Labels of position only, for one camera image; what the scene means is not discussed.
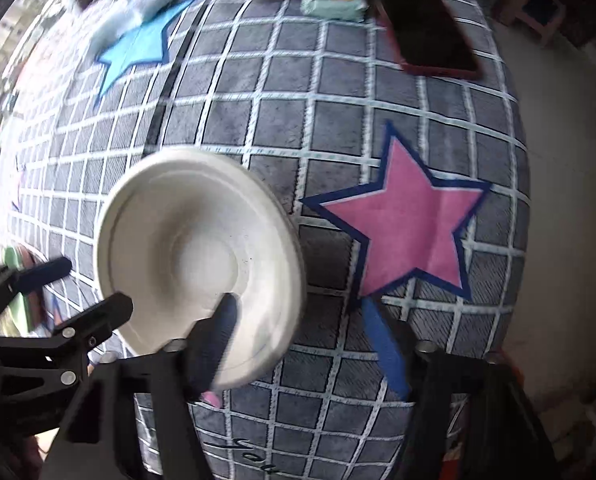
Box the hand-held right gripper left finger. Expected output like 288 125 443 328
43 293 239 480

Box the white bowl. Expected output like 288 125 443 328
94 146 309 391

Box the grey star printed blanket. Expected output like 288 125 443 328
0 0 533 480

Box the dark phone with red case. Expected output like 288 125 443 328
363 0 481 81

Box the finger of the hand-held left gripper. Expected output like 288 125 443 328
0 293 134 387
0 257 74 334

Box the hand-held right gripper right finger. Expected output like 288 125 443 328
362 299 558 480

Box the pink stool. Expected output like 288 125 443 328
492 0 568 46

